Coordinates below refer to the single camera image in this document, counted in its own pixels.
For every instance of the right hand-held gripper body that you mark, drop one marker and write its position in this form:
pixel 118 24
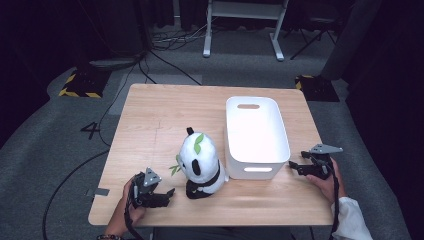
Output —
pixel 321 165

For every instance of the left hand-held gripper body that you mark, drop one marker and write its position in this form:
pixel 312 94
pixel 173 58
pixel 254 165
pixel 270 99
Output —
pixel 143 191

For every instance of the panda plush toy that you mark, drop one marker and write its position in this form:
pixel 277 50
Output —
pixel 201 163

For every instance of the white plastic storage bin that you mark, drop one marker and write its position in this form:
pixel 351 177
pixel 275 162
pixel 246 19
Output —
pixel 256 136

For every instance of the person's right hand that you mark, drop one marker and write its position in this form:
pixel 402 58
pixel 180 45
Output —
pixel 328 188

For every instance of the person's left hand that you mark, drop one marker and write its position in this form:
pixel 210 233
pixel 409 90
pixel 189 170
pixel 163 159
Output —
pixel 128 213

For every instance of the grey tape piece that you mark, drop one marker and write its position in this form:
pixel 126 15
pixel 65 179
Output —
pixel 100 192

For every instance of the black yellow striped base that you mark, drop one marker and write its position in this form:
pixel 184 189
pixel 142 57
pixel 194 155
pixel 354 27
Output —
pixel 83 83
pixel 318 88

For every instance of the person's lap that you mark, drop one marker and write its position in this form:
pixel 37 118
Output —
pixel 223 234

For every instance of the black tripod stand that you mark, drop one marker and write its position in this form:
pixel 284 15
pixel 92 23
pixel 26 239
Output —
pixel 313 36

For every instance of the white metal desk frame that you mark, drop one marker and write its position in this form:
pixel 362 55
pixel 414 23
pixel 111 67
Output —
pixel 208 33

